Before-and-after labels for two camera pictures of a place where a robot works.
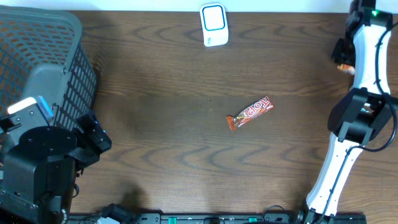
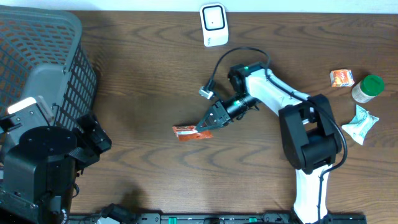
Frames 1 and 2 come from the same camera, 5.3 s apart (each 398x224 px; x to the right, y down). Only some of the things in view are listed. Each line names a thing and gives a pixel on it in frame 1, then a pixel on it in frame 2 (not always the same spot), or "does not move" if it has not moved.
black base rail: x=278 y=218 does not move
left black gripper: x=91 y=147 does not move
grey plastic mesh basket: x=42 y=54 does not move
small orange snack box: x=347 y=68 to x=341 y=78
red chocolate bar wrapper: x=260 y=107 to x=185 y=133
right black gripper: x=339 y=56 to x=221 y=120
